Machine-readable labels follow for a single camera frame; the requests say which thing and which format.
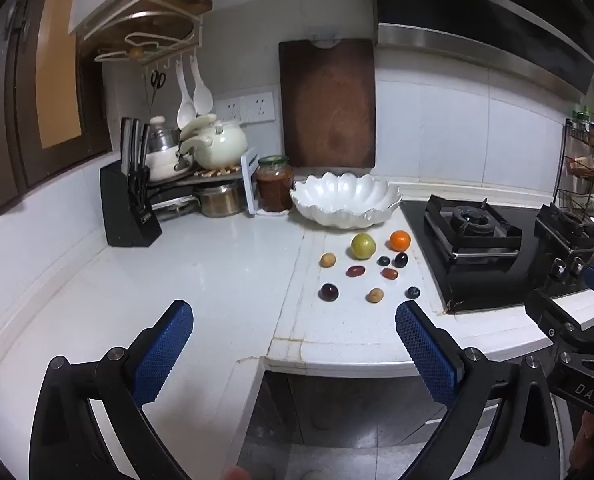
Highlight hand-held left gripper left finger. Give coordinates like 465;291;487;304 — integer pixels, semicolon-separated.
28;300;195;480

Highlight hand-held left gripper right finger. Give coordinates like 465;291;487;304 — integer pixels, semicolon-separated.
395;301;562;480

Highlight green apple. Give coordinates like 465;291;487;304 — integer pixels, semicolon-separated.
351;233;376;260

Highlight white scalloped ceramic bowl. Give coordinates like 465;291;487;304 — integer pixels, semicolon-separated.
290;172;402;230

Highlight person's right hand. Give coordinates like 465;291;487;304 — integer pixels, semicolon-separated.
571;410;594;468

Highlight black gas stove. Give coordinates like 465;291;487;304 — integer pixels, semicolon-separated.
401;195;594;316

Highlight steel pan with lid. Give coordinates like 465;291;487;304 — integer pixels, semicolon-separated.
149;195;200;222

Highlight black knife block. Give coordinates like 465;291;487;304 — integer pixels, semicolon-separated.
100;160;162;247

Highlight small steel pot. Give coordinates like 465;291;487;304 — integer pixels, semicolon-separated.
194;182;242;218

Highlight white pot shelf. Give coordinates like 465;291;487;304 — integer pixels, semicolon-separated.
147;147;290;218

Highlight wooden trivet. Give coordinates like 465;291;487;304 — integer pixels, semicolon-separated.
195;164;244;177

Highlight steel pot white knob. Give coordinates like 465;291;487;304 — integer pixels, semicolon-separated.
144;116;195;182

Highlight glass jar green lid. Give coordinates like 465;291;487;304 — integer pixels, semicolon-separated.
255;155;295;213

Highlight cream ceramic pot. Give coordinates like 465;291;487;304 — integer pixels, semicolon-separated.
179;120;248;170

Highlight white plastic spoon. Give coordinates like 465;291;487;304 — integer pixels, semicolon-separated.
191;55;214;114
177;60;196;129

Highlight dark wooden cutting board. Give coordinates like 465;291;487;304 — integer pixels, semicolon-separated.
279;39;376;169

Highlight black kitchen scissors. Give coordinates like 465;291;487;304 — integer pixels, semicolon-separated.
147;71;166;111

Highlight black steel range hood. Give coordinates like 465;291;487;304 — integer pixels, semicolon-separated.
367;0;594;96

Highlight brown framed window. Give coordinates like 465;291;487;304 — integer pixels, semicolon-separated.
0;0;114;231

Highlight black wire spice rack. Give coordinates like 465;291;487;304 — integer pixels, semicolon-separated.
552;117;594;216

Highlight white wall outlet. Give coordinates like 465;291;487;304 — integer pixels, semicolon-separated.
215;97;244;126
244;92;276;123

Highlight white hanging wall rack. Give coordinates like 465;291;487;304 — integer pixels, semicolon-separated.
77;0;214;68

